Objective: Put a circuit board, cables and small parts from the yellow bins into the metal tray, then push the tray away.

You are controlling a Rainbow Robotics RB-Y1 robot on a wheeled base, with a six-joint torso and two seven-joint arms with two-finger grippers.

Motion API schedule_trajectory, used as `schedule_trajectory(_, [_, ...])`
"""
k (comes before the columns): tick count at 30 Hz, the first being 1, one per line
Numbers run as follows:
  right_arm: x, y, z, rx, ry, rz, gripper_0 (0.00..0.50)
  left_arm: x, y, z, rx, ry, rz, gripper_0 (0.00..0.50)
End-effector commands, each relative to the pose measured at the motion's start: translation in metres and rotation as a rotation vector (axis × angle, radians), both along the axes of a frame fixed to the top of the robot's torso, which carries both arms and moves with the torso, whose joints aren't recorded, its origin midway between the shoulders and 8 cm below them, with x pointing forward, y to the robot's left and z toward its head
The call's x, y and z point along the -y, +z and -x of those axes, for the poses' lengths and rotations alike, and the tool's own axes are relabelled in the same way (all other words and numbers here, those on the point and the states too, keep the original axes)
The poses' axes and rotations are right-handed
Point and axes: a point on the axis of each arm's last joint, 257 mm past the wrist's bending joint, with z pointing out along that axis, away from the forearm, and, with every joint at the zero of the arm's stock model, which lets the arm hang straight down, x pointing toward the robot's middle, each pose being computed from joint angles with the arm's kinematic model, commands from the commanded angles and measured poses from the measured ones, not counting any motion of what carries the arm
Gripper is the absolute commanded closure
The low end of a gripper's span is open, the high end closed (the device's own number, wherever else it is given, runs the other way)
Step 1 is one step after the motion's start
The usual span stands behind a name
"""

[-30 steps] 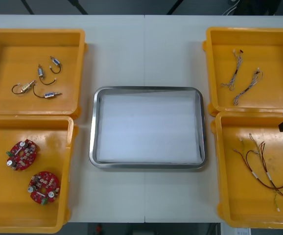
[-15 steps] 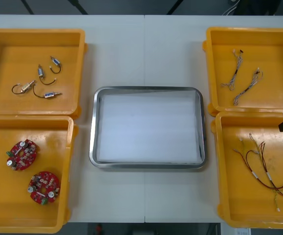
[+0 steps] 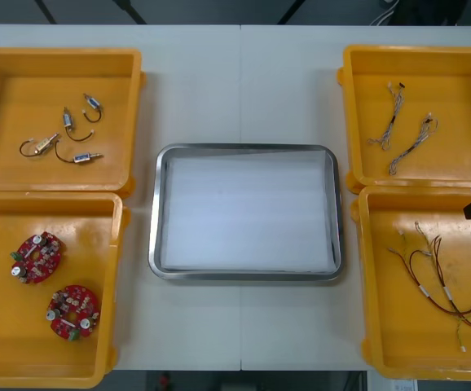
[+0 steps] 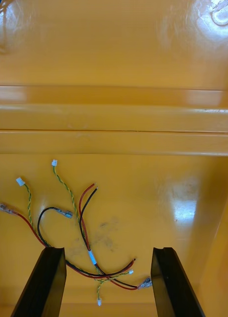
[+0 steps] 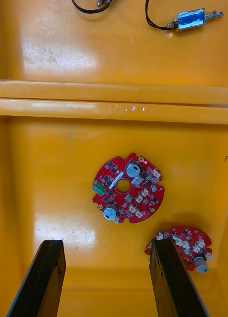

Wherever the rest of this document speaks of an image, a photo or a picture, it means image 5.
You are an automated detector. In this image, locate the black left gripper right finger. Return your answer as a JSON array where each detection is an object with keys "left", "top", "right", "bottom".
[{"left": 149, "top": 237, "right": 210, "bottom": 317}]

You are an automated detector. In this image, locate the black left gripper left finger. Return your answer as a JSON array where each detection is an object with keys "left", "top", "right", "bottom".
[{"left": 6, "top": 239, "right": 66, "bottom": 317}]

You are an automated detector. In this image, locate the round red circuit board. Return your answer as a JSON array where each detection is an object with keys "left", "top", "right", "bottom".
[
  {"left": 144, "top": 226, "right": 213, "bottom": 274},
  {"left": 91, "top": 152, "right": 165, "bottom": 224}
]

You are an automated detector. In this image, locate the metal solenoid with black cable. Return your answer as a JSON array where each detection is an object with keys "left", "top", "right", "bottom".
[{"left": 71, "top": 0, "right": 114, "bottom": 14}]

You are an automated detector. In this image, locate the yellow-orange plastic bin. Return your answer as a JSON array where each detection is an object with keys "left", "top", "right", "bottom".
[
  {"left": 0, "top": 98, "right": 228, "bottom": 317},
  {"left": 0, "top": 0, "right": 228, "bottom": 105}
]

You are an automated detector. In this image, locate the blue label metal solenoid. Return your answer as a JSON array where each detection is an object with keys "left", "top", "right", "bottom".
[{"left": 145, "top": 0, "right": 225, "bottom": 31}]

